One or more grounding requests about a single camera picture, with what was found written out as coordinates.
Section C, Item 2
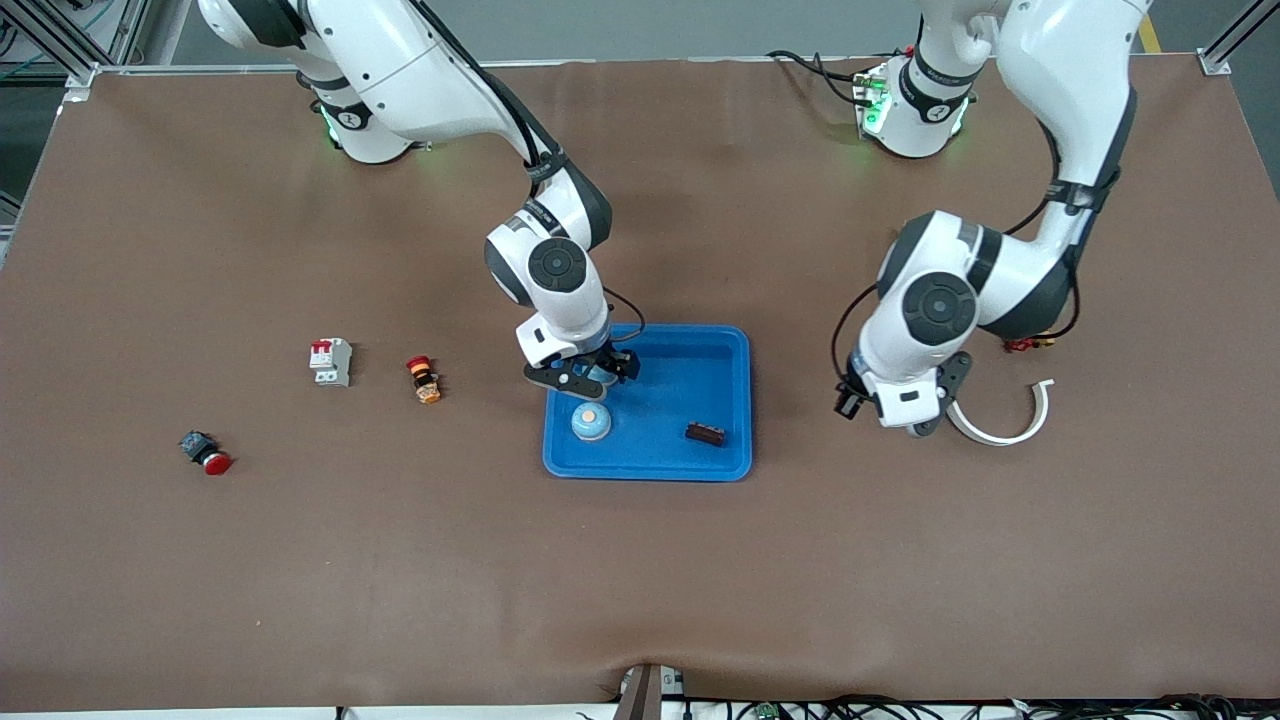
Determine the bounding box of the white circuit breaker red switch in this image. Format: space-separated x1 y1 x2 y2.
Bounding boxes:
308 338 353 388

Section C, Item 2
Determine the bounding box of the brown table cover mat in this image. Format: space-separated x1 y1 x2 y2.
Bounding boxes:
0 55 1280 713

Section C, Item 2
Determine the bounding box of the red emergency stop button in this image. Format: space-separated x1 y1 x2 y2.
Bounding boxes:
179 430 234 476

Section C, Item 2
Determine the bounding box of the blue plastic tray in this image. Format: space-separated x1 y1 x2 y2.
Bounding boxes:
543 322 752 483

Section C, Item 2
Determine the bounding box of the white curved plastic clamp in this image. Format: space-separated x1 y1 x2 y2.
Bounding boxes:
945 378 1056 447

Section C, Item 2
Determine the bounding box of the black left arm base cable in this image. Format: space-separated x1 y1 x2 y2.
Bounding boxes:
767 48 881 109

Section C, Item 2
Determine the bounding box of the black cable bundle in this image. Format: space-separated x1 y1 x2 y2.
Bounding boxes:
575 693 1280 720

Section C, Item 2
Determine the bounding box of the grey metal camera post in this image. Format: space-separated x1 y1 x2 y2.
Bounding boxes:
618 664 687 720

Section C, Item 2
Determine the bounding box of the orange push button switch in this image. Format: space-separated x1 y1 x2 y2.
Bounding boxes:
406 355 443 405

